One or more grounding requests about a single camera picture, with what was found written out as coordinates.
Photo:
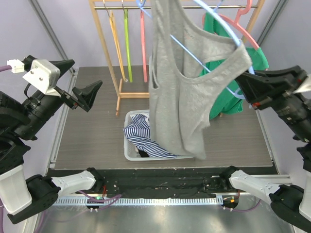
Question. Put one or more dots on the grey tank top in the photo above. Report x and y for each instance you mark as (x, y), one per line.
(189, 69)

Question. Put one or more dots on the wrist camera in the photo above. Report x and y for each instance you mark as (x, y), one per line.
(305, 86)
(43, 75)

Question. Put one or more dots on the yellow plastic hanger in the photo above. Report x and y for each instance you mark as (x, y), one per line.
(117, 43)

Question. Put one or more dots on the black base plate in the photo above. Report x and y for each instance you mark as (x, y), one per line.
(163, 183)

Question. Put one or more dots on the white plastic laundry basket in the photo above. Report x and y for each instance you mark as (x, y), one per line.
(131, 152)

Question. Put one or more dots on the white slotted cable duct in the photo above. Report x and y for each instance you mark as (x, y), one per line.
(84, 201)

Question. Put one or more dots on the blue white striped tank top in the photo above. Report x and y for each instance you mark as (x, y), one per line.
(138, 132)

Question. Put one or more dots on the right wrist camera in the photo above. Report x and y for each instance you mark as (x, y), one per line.
(305, 86)

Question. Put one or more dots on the black tank top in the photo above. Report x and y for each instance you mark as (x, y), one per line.
(143, 154)

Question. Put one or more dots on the wooden clothes rack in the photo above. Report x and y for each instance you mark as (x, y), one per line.
(119, 83)

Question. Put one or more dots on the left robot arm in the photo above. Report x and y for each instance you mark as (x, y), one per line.
(23, 197)

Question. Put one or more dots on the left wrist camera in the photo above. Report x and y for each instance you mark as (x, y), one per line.
(43, 75)

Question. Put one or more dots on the lime green hanger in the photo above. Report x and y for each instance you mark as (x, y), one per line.
(126, 31)

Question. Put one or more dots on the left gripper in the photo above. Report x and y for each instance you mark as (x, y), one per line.
(87, 94)

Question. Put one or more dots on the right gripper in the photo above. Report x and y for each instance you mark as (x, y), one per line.
(274, 91)

